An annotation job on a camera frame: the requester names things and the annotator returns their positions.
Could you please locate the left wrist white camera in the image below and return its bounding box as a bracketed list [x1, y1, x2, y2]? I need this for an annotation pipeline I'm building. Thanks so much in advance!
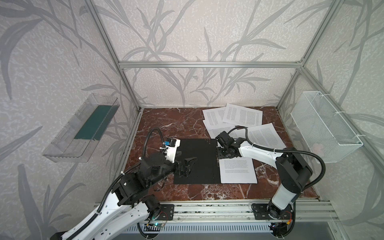
[164, 138, 181, 164]

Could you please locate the white black file folder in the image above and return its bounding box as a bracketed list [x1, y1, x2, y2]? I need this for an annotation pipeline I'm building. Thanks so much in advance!
[173, 137, 258, 185]

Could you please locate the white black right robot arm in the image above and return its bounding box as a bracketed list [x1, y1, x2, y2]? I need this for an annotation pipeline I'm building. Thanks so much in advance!
[216, 131, 317, 219]

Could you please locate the metal folder clip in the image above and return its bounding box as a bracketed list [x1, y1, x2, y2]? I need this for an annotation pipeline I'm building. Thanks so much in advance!
[216, 147, 221, 168]

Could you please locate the green circuit board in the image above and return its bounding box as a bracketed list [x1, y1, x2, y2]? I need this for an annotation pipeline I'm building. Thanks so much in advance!
[144, 222, 166, 232]

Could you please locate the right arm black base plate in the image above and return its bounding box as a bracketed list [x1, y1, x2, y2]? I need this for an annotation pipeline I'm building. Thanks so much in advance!
[251, 202, 293, 220]

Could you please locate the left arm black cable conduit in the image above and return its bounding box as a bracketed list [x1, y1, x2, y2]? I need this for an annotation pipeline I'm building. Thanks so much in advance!
[64, 127, 165, 240]

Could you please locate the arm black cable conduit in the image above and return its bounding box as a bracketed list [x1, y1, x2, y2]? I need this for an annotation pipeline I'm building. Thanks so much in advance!
[64, 127, 165, 240]
[226, 125, 327, 191]

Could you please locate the printed paper sheet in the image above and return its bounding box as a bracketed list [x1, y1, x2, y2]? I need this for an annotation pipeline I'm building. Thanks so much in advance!
[219, 157, 258, 184]
[203, 107, 226, 130]
[203, 120, 235, 139]
[223, 104, 263, 127]
[247, 123, 286, 149]

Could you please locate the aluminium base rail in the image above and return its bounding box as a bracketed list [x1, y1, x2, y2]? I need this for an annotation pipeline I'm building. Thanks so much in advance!
[96, 199, 339, 223]

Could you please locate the aluminium cage frame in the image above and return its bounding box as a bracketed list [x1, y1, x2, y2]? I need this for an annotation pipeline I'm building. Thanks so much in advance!
[83, 0, 384, 205]

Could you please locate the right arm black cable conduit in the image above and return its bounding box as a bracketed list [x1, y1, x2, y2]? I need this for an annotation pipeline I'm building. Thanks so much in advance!
[226, 125, 327, 191]

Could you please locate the white wire mesh basket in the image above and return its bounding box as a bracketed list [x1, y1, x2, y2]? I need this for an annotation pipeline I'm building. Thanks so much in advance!
[291, 91, 363, 163]

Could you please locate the clear plastic wall tray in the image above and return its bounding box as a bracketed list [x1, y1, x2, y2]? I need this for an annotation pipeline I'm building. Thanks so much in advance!
[43, 94, 120, 163]

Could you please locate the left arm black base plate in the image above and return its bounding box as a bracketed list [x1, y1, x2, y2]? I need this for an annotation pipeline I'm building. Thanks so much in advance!
[149, 204, 175, 221]

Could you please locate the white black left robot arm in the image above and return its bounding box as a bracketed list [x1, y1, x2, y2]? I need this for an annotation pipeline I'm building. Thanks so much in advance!
[51, 152, 198, 240]

